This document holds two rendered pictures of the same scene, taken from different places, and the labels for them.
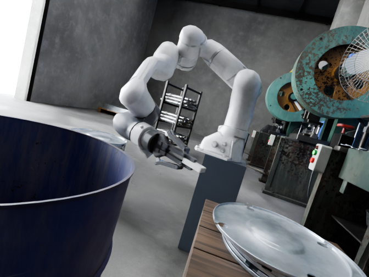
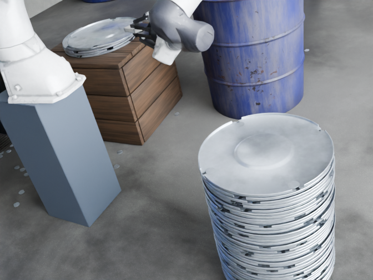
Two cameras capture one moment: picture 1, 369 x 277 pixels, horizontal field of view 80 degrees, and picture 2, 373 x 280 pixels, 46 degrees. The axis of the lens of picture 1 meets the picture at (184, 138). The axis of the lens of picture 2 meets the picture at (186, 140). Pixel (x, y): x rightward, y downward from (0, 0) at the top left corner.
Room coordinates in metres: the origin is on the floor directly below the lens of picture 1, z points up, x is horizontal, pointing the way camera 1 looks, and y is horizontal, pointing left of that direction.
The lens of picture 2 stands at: (1.92, 0.59, 0.93)
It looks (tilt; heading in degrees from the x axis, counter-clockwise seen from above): 34 degrees down; 203
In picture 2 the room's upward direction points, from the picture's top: 13 degrees counter-clockwise
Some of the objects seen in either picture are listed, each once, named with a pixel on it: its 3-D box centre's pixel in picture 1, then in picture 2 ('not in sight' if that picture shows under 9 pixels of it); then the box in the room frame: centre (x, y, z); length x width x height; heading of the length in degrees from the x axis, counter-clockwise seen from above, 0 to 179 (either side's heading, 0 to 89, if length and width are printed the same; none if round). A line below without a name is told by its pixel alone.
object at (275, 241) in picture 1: (274, 234); (104, 32); (0.48, -0.26, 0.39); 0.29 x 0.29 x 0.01
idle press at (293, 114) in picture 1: (296, 128); not in sight; (4.18, -1.95, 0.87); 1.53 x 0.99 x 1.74; 81
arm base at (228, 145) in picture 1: (222, 140); (35, 64); (1.02, -0.17, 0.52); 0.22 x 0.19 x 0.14; 77
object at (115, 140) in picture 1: (99, 136); (263, 150); (1.16, 0.44, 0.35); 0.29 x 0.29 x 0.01
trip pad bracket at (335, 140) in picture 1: (337, 151); not in sight; (1.16, -0.79, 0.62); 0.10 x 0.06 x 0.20; 168
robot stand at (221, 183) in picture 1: (212, 202); (62, 150); (1.01, -0.21, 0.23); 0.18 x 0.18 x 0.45; 77
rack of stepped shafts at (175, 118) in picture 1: (175, 118); not in sight; (3.20, 0.20, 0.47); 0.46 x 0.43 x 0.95; 58
